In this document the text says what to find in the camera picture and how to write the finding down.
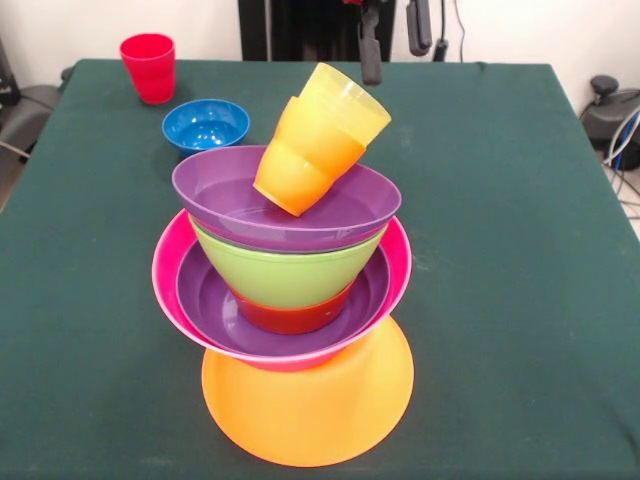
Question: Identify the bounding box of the black hanging wall cable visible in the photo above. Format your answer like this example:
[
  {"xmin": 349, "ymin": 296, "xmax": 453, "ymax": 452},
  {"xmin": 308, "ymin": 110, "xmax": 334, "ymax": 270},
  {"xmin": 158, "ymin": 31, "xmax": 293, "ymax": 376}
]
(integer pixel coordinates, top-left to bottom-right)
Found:
[{"xmin": 432, "ymin": 0, "xmax": 467, "ymax": 62}]

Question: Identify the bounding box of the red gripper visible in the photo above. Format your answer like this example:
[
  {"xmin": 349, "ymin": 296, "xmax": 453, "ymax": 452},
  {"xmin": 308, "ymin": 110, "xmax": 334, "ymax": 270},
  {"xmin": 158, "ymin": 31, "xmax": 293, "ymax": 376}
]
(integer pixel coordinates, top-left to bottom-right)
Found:
[{"xmin": 342, "ymin": 0, "xmax": 433, "ymax": 86}]

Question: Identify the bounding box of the green plastic bowl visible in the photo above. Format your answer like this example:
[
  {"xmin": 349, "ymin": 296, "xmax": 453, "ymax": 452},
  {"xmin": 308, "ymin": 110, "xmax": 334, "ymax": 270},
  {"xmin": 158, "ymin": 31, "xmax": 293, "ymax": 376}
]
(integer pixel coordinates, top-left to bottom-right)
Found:
[{"xmin": 188, "ymin": 217, "xmax": 390, "ymax": 309}]

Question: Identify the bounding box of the purple plastic bowl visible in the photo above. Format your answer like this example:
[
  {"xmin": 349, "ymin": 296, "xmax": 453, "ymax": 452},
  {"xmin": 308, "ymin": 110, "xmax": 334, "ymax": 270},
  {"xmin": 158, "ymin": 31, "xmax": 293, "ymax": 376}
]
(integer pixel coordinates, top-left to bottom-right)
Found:
[
  {"xmin": 171, "ymin": 144, "xmax": 403, "ymax": 254},
  {"xmin": 175, "ymin": 244, "xmax": 392, "ymax": 357}
]

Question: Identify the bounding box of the red plastic cup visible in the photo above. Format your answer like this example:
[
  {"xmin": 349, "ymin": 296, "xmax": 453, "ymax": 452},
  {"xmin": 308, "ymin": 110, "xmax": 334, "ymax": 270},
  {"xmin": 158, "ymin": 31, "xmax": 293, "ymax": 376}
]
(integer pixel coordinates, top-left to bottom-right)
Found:
[{"xmin": 119, "ymin": 32, "xmax": 177, "ymax": 105}]

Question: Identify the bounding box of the dark green table cloth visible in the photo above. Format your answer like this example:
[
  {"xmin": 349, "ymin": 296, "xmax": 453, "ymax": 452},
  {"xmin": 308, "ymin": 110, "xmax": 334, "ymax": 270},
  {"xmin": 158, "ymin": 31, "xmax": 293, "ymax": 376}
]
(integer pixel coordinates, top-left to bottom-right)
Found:
[{"xmin": 0, "ymin": 58, "xmax": 640, "ymax": 480}]

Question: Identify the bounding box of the large orange plastic bowl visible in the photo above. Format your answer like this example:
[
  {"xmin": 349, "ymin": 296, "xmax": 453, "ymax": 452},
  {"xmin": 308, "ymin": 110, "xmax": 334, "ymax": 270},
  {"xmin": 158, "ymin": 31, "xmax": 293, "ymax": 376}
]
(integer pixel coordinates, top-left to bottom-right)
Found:
[{"xmin": 201, "ymin": 315, "xmax": 415, "ymax": 469}]

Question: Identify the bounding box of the orange plastic cup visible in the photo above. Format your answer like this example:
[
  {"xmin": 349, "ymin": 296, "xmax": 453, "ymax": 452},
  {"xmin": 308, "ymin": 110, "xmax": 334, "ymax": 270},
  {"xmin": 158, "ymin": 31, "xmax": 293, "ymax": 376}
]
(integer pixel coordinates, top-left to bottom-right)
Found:
[{"xmin": 252, "ymin": 95, "xmax": 367, "ymax": 218}]

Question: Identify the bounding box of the small red-orange plastic bowl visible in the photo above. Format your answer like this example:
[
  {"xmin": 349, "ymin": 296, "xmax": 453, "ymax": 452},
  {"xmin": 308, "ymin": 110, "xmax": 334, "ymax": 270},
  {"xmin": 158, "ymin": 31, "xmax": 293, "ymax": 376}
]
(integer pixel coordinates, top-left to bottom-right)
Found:
[{"xmin": 232, "ymin": 287, "xmax": 354, "ymax": 335}]

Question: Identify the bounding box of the small blue plastic bowl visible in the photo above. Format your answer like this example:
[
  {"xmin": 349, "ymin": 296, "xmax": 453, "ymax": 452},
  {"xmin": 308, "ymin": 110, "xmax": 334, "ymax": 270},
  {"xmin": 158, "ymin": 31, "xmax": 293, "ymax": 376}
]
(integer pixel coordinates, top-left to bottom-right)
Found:
[{"xmin": 161, "ymin": 98, "xmax": 251, "ymax": 155}]

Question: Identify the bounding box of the large pink plastic bowl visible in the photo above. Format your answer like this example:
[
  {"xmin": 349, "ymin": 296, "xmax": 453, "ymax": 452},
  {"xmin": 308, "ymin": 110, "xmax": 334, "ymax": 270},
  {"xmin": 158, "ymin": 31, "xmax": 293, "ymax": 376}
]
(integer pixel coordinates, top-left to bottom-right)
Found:
[{"xmin": 151, "ymin": 209, "xmax": 414, "ymax": 372}]

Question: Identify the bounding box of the yellow plastic cup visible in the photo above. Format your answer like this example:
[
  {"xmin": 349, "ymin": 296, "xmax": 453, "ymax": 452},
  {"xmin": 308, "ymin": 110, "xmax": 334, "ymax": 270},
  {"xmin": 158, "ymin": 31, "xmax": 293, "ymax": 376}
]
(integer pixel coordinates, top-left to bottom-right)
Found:
[{"xmin": 294, "ymin": 62, "xmax": 393, "ymax": 149}]

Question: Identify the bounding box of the tangle of cables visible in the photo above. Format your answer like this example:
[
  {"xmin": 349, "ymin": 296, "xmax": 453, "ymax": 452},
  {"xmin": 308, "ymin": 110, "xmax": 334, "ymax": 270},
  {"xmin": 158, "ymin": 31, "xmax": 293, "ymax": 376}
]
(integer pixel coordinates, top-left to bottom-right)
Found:
[{"xmin": 602, "ymin": 107, "xmax": 640, "ymax": 221}]

